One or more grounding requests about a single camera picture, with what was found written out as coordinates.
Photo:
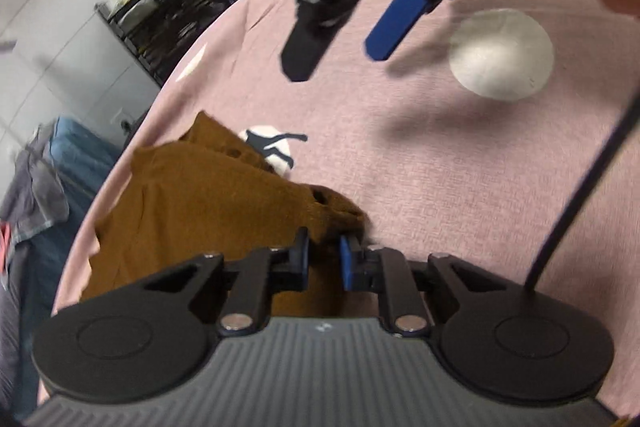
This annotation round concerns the pile of blue grey clothes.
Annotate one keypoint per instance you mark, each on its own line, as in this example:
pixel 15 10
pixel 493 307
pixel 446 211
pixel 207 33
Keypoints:
pixel 75 167

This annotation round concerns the pink printed blanket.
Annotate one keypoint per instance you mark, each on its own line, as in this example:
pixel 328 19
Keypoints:
pixel 450 157

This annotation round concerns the black shelf rack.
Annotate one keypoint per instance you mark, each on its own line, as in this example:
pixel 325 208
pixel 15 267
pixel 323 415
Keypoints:
pixel 165 22

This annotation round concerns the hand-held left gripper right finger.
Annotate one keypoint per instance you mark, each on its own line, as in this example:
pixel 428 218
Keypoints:
pixel 346 264

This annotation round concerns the grey cloth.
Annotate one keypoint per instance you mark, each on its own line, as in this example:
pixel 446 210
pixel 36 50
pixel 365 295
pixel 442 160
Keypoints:
pixel 30 202

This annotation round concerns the brown garment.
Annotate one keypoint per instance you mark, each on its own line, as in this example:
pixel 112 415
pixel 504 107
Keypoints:
pixel 200 217

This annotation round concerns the red cloth item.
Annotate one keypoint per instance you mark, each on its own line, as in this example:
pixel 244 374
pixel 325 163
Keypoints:
pixel 4 247

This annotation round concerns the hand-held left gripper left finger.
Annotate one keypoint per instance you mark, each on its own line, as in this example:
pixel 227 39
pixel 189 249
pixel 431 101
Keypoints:
pixel 301 259

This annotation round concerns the dark grey blanket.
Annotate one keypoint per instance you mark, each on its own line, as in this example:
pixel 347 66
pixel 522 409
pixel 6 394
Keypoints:
pixel 11 337

